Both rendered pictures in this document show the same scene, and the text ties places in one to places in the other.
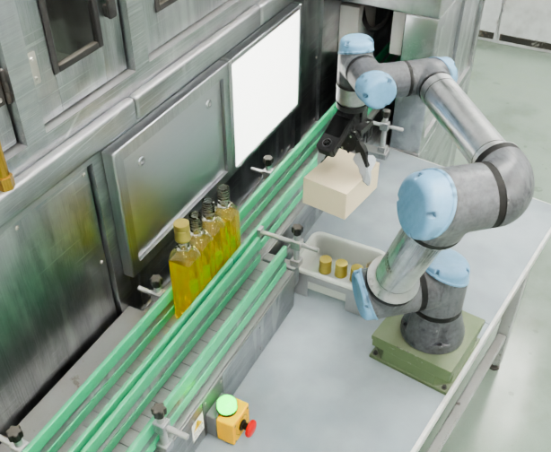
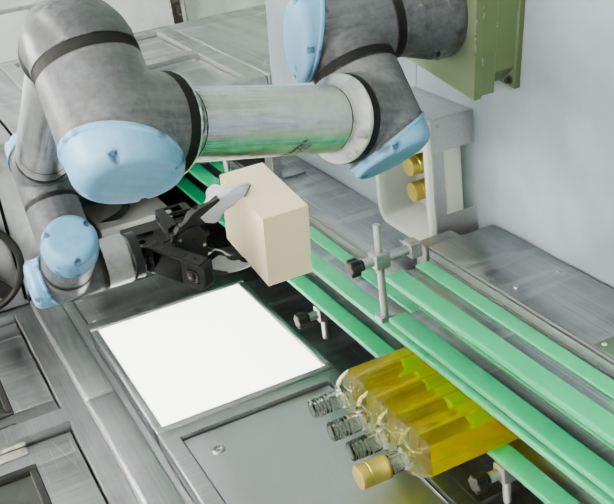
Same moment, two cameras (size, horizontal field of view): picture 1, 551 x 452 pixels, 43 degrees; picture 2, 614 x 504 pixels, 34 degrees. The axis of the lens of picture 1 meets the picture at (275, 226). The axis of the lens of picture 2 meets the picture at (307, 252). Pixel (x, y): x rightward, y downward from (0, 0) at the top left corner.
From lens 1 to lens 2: 0.51 m
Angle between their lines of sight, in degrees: 18
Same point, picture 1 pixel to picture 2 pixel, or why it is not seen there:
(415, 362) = (490, 15)
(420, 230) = (154, 160)
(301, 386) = (594, 189)
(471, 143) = not seen: hidden behind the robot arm
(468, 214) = (100, 95)
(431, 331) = (424, 13)
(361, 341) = (504, 105)
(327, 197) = (284, 242)
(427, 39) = not seen: hidden behind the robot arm
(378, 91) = (65, 245)
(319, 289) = (454, 192)
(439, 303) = (364, 24)
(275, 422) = not seen: outside the picture
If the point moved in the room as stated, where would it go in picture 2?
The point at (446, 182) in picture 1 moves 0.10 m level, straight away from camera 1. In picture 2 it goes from (65, 149) to (46, 141)
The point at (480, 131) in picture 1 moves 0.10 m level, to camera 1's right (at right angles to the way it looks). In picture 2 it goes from (30, 95) to (3, 13)
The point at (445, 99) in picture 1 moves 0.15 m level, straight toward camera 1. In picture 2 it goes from (32, 149) to (54, 158)
